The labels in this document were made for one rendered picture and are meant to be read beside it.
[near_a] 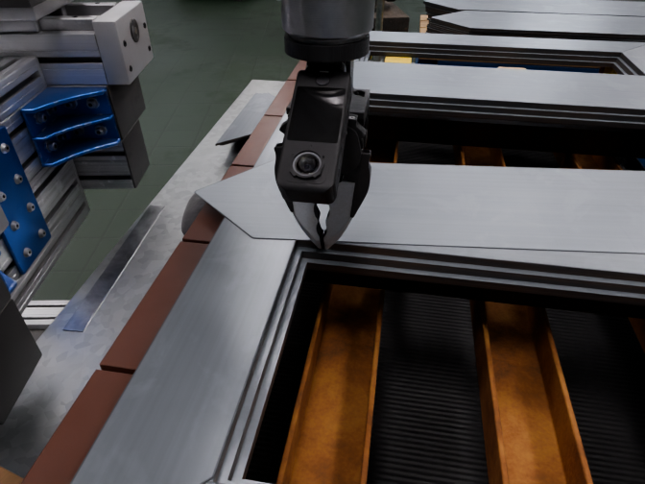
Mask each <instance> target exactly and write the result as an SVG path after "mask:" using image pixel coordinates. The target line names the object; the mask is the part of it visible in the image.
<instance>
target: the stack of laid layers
mask: <svg viewBox="0 0 645 484"><path fill-rule="evenodd" d="M370 56H385V57H404V58H424V59H443V60H463V61H501V62H520V63H539V64H558V65H578V66H597V67H612V68H613V70H614V71H615V72H616V73H617V74H621V75H639V76H645V74H644V73H643V72H642V71H640V70H639V69H638V68H637V67H636V66H635V65H634V64H633V63H632V62H631V61H630V60H628V59H627V58H626V57H625V56H624V55H623V54H622V53H613V52H592V51H571V50H550V49H530V48H509V47H488V46H466V45H445V44H425V43H404V42H383V41H370V50H369V53H368V54H367V55H365V56H364V57H363V58H361V59H359V61H369V59H370ZM369 111H372V112H387V113H402V114H416V115H432V116H446V117H461V118H476V119H490V120H506V121H520V122H535V123H550V124H564V125H580V126H594V127H609V128H624V129H639V130H645V109H613V108H597V107H581V106H565V105H549V104H533V103H517V102H501V101H485V100H469V99H453V98H437V97H421V96H405V95H389V94H373V93H370V107H369ZM307 269H310V270H319V271H327V272H336V273H345V274H353V275H363V276H372V277H381V278H397V279H406V280H414V281H424V282H433V283H441V284H450V285H459V286H467V287H477V288H486V289H494V290H503V291H512V292H520V293H529V294H539V295H547V296H556V297H565V298H573V299H582V300H591V301H600V302H609V303H625V304H634V305H643V306H645V254H615V253H590V252H564V251H539V250H514V249H489V248H464V247H439V246H414V245H391V244H370V243H348V242H336V243H335V244H333V245H332V246H331V247H330V248H329V249H327V250H326V249H319V248H318V247H317V246H316V245H315V244H314V243H313V242H312V241H303V240H296V243H295V246H294V249H293V251H292V254H291V257H290V259H289V262H288V265H287V268H286V271H285V274H284V277H283V279H282V282H281V284H280V287H279V290H278V293H277V296H276V299H275V303H274V306H273V309H272V312H271V315H270V318H269V321H268V323H267V325H266V328H265V331H264V334H263V337H262V340H261V343H260V345H259V348H258V351H257V354H256V357H255V359H254V362H253V364H252V367H251V372H250V375H249V378H248V381H247V384H246V386H245V389H244V392H243V395H242V397H241V400H240V403H239V406H238V408H237V411H236V414H235V417H234V420H233V423H232V426H231V429H230V431H229V433H228V436H227V441H226V444H225V447H224V449H223V452H222V455H221V458H220V461H219V464H218V467H217V470H216V471H215V474H214V477H213V478H211V479H210V480H208V481H213V482H219V483H225V484H270V483H264V482H258V481H252V480H247V479H246V476H247V472H248V469H249V465H250V462H251V457H252V454H253V450H254V447H255V444H256V440H257V437H258V434H259V430H260V427H261V424H262V421H263V418H264V414H265V411H266V407H267V404H268V401H269V397H270V394H271V392H272V388H273V385H274V381H275V376H276V372H277V369H278V365H279V362H280V359H281V355H282V353H283V349H284V346H285V343H286V339H287V336H288V333H289V329H290V326H291V323H292V320H293V317H294V313H295V310H296V306H297V303H298V300H299V294H300V291H301V287H302V285H303V281H304V278H305V275H306V271H307Z"/></svg>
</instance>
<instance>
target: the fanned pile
mask: <svg viewBox="0 0 645 484"><path fill-rule="evenodd" d="M274 99H275V96H274V95H272V94H271V93H269V92H268V93H263V94H262V93H256V92H255V94H254V95H253V96H252V98H251V99H250V100H249V102H248V103H247V104H246V105H245V107H244V108H243V109H242V111H241V112H240V113H239V114H238V116H237V117H236V118H235V119H234V121H233V122H232V123H231V125H230V126H229V127H228V128H227V130H226V131H225V132H224V134H223V135H222V136H221V138H220V139H219V140H218V141H217V143H216V144H215V145H216V146H218V145H220V146H222V145H223V146H224V145H227V144H230V143H233V142H236V141H240V140H243V139H247V138H249V137H250V135H251V133H252V132H253V130H254V129H255V127H256V126H257V124H258V123H259V121H260V120H261V118H262V117H263V115H264V114H265V112H266V111H267V109H268V108H269V106H270V105H271V103H272V102H273V100H274Z"/></svg>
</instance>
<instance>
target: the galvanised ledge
mask: <svg viewBox="0 0 645 484"><path fill-rule="evenodd" d="M284 84H285V82H280V81H263V80H251V82H250V83H249V84H248V85H247V87H246V88H245V89H244V90H243V92H242V93H241V94H240V95H239V96H238V98H237V99H236V100H235V101H234V102H233V104H232V105H231V106H230V107H229V108H228V110H227V111H226V112H225V114H224V115H223V116H222V117H221V118H220V120H219V121H218V122H217V123H216V124H215V126H214V127H213V128H212V129H211V130H210V132H209V133H208V134H207V135H206V136H205V138H204V139H203V140H202V142H201V143H200V144H199V145H198V146H197V148H196V149H195V150H194V151H193V152H192V154H191V155H190V156H189V157H188V158H187V160H186V161H185V162H184V163H183V165H182V166H181V167H180V168H179V170H178V171H177V172H176V173H175V174H174V176H173V177H172V178H171V179H170V180H169V181H168V182H167V183H166V184H165V185H164V187H163V188H162V189H161V190H160V192H159V193H158V194H157V195H156V196H155V198H154V199H153V200H152V201H151V203H150V204H149V205H148V206H147V207H146V209H145V210H144V211H143V212H142V214H141V215H140V216H139V217H138V218H137V220H136V221H135V222H134V223H133V224H132V226H131V227H130V228H129V229H128V231H127V232H126V233H125V234H124V235H123V237H122V238H121V239H120V240H119V242H118V243H117V244H116V245H115V246H114V248H113V249H112V250H111V251H110V252H109V254H108V255H107V256H106V257H105V259H104V260H103V261H102V262H101V264H100V265H99V266H98V267H97V268H96V270H95V271H94V272H93V273H92V274H91V276H90V277H89V278H88V279H87V280H86V282H85V283H84V284H83V286H82V287H81V288H80V289H79V290H78V292H77V293H76V294H75V295H74V296H73V298H72V299H71V300H70V301H69V302H68V304H67V305H66V306H65V307H64V308H63V310H62V311H61V312H60V314H59V315H58V316H57V317H56V318H55V320H54V321H53V322H52V323H51V324H50V325H49V326H48V327H47V328H46V329H45V331H44V332H43V333H42V334H41V336H40V337H39V338H38V339H37V340H36V343H37V345H38V347H39V349H40V351H41V353H42V356H41V358H40V359H39V361H38V363H37V365H36V367H35V369H34V371H33V373H32V374H31V376H30V378H29V380H28V382H27V383H26V385H25V387H24V389H23V390H22V392H21V394H20V396H19V398H18V399H17V401H16V403H15V405H14V406H13V408H12V411H11V413H10V414H9V416H8V418H7V419H6V421H5V422H4V424H0V466H1V467H3V468H4V469H6V470H8V471H10V472H13V473H15V474H17V475H18V476H20V477H22V478H24V477H25V476H26V474H27V473H28V471H29V470H30V468H31V467H32V465H33V464H34V462H35V461H36V459H37V457H38V456H39V455H40V453H41V452H42V451H43V449H44V448H45V446H46V445H47V443H48V442H49V440H50V438H51V437H52V435H53V434H54V432H55V431H56V429H57V428H58V426H59V425H60V423H61V421H62V420H63V418H64V417H65V415H66V414H67V412H68V411H69V409H70V408H71V406H72V405H73V403H74V402H75V400H76V399H77V397H78V396H79V394H80V393H81V391H82V389H83V388H84V386H85V384H86V383H87V382H88V381H89V379H90V378H91V376H92V375H93V373H94V372H95V370H96V369H97V370H101V367H100V365H99V364H100V363H101V361H102V360H103V358H104V357H105V355H106V354H107V352H108V350H109V349H110V347H111V346H112V344H113V342H114V341H115V339H116V338H117V336H118V335H119V333H120V332H121V330H122V329H123V327H124V326H125V324H126V323H127V321H128V320H129V318H130V317H131V315H132V313H133V312H134V310H135V309H136V308H137V307H138V305H139V304H140V302H141V301H142V299H143V298H144V296H145V295H146V293H147V291H148V290H149V288H150V287H151V285H152V284H153V282H154V281H155V279H156V277H157V276H158V274H159V273H160V271H161V270H162V268H163V267H164V265H165V264H166V262H167V261H168V259H169V258H170V256H171V255H172V253H173V252H174V250H175V249H176V247H177V246H178V244H179V242H180V241H182V237H183V236H184V235H183V233H182V231H181V220H182V216H183V212H184V210H185V208H186V205H187V203H188V201H189V199H190V198H191V197H192V195H193V194H194V192H195V191H196V190H198V189H201V188H203V187H206V186H208V185H211V184H213V183H215V182H219V181H220V180H221V179H222V177H223V176H224V174H225V173H226V171H227V169H228V168H229V166H230V165H231V163H232V162H233V161H234V160H235V158H236V157H237V155H238V154H239V152H240V151H241V149H242V148H243V146H244V144H245V143H246V141H247V140H248V139H243V140H240V141H236V142H233V143H230V144H227V145H224V146H223V145H222V146H220V145H218V146H216V145H215V144H216V143H217V141H218V140H219V139H220V138H221V136H222V135H223V134H224V132H225V131H226V130H227V128H228V127H229V126H230V125H231V123H232V122H233V121H234V119H235V118H236V117H237V116H238V114H239V113H240V112H241V111H242V109H243V108H244V107H245V105H246V104H247V103H248V102H249V100H250V99H251V98H252V96H253V95H254V94H255V92H256V93H262V94H263V93H268V92H269V93H271V94H272V95H274V96H276V95H277V93H278V92H279V90H280V89H281V88H282V87H283V85H284ZM149 206H165V208H163V210H162V211H161V213H160V214H159V216H158V217H157V219H156V221H155V223H154V224H153V226H152V227H151V229H150V230H149V232H148V233H147V235H146V236H145V238H144V239H143V241H142V243H141V244H140V246H139V247H138V249H137V250H136V252H135V253H134V255H133V256H132V258H131V260H130V261H129V263H128V265H127V266H126V268H125V269H124V271H123V272H122V274H121V275H120V277H119V278H118V280H116V282H115V284H114V285H113V287H112V288H111V290H110V291H109V293H108V294H107V296H106V298H105V299H104V301H103V302H102V304H101V306H100V307H99V309H98V310H97V312H96V313H95V315H94V316H93V318H92V319H91V321H90V322H89V324H88V325H87V327H86V329H85V330H84V332H78V331H66V330H63V329H64V327H65V326H66V324H67V323H68V322H69V320H70V319H71V317H72V316H73V314H74V313H75V312H76V310H77V309H78V307H79V306H80V304H81V303H82V302H83V300H84V298H85V297H86V295H87V294H88V293H89V291H90V290H91V288H92V287H93V285H94V284H95V283H96V281H97V280H98V278H99V277H100V275H101V274H102V273H103V272H104V271H105V269H106V268H107V266H108V265H109V263H110V262H111V260H112V259H113V257H114V256H115V255H116V253H117V252H118V250H119V249H120V247H121V246H122V245H123V243H124V242H125V240H126V239H127V237H128V236H129V235H130V233H131V231H132V230H133V228H134V227H135V226H136V224H137V223H138V221H139V220H140V218H141V217H142V216H143V214H144V213H145V211H146V210H147V208H148V207H149Z"/></svg>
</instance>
